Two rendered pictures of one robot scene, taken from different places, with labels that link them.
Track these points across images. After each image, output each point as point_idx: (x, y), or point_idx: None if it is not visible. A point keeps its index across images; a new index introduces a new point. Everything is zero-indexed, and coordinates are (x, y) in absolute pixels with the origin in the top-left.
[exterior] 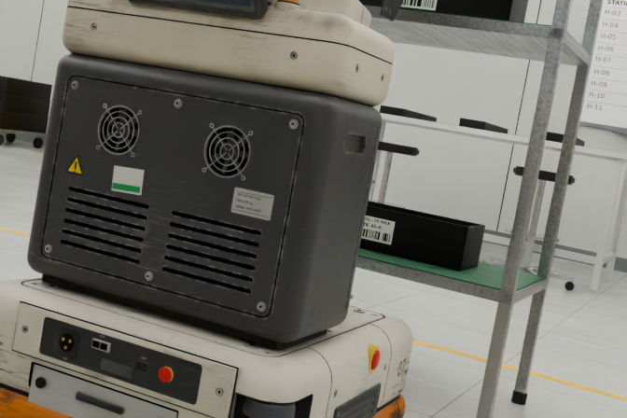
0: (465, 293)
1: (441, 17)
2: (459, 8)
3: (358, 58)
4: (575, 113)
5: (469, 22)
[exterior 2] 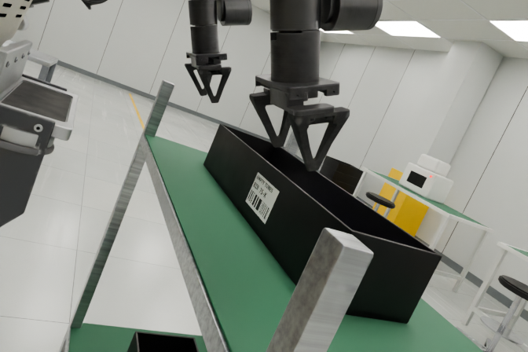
0: None
1: (181, 246)
2: (283, 236)
3: None
4: None
5: (190, 278)
